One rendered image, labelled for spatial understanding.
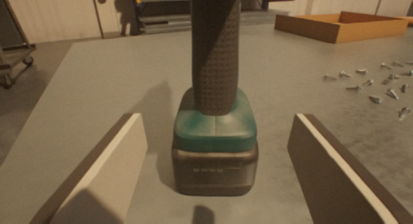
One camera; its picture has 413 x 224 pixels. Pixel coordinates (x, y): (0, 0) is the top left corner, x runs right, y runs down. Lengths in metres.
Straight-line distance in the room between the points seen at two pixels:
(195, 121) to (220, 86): 0.03
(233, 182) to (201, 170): 0.03
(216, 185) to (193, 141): 0.05
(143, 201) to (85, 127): 0.15
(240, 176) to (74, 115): 0.26
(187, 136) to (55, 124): 0.23
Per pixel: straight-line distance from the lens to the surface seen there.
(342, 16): 1.29
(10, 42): 3.56
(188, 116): 0.17
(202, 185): 0.18
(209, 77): 0.15
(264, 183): 0.21
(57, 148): 0.30
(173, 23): 3.73
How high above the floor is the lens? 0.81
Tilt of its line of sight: 30 degrees down
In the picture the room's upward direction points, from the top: 1 degrees counter-clockwise
